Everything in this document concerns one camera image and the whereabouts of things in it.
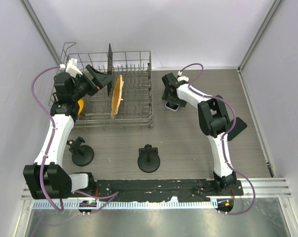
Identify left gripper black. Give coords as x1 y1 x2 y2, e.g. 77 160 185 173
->
71 65 113 101

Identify lavender smartphone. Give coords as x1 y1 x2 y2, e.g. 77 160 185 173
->
165 101 180 112

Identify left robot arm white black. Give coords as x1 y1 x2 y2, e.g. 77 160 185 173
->
23 64 112 201

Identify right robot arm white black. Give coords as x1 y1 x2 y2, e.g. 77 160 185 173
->
162 73 247 195

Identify black plate upright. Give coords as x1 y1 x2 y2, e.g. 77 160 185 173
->
107 44 113 96

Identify orange wooden plate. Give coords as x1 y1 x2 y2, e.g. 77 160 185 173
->
111 75 124 119

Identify yellow bowl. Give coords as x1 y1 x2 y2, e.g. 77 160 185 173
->
78 99 84 115

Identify black smartphone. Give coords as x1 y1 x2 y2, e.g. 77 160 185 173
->
227 117 248 141

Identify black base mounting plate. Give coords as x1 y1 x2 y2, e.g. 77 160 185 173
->
81 179 244 202

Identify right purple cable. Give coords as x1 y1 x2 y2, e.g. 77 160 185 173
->
179 62 256 215

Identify purple cable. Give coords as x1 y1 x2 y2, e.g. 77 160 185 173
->
179 62 256 215
31 65 120 214

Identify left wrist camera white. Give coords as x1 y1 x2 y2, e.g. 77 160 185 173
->
59 58 83 78

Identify grey wire dish rack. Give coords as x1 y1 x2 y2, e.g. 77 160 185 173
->
61 42 153 128

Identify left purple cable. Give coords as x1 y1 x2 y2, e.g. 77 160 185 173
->
31 65 120 214

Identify white slotted cable duct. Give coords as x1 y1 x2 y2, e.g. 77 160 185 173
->
32 199 218 210

